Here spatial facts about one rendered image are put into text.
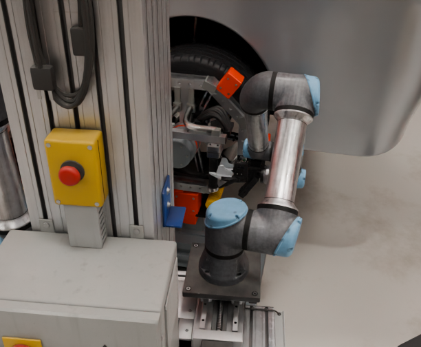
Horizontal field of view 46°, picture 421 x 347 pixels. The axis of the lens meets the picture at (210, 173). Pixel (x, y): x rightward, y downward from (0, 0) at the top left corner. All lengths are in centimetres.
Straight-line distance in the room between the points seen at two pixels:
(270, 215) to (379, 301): 145
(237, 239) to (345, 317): 131
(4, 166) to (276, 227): 71
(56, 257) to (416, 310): 208
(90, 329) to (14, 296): 14
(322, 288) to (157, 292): 189
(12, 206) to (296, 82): 84
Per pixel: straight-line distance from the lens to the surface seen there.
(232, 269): 145
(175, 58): 212
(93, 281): 92
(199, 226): 259
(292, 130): 144
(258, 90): 148
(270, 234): 135
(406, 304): 276
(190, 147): 202
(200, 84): 207
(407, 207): 345
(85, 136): 86
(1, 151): 128
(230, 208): 138
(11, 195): 134
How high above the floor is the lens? 186
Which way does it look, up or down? 32 degrees down
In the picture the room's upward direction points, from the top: 1 degrees clockwise
